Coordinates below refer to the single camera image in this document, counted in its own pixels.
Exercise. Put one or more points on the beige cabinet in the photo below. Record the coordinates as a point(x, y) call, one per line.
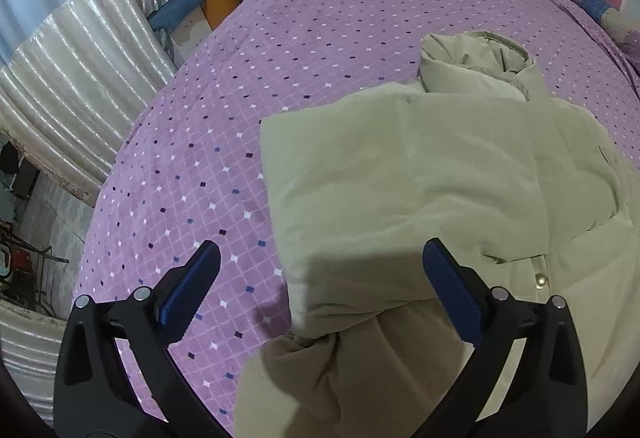
point(192, 31)

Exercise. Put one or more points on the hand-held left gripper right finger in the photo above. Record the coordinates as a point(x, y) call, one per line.
point(452, 280)

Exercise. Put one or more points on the blue cloth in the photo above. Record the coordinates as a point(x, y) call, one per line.
point(172, 11)

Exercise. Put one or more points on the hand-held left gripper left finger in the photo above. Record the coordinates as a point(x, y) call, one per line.
point(192, 280)

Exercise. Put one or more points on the orange wooden board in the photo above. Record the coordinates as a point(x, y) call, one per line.
point(220, 6)

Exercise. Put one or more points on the beige padded jacket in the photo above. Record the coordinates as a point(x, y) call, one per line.
point(400, 168)

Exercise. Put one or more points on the silver pleated curtain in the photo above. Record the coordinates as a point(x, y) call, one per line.
point(75, 68)

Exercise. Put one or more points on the dark bag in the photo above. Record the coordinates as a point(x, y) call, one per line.
point(22, 171)

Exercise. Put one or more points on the purple diamond-print bed sheet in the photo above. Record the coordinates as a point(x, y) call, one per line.
point(300, 43)

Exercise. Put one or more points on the black metal rack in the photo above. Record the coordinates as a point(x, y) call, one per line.
point(30, 263)

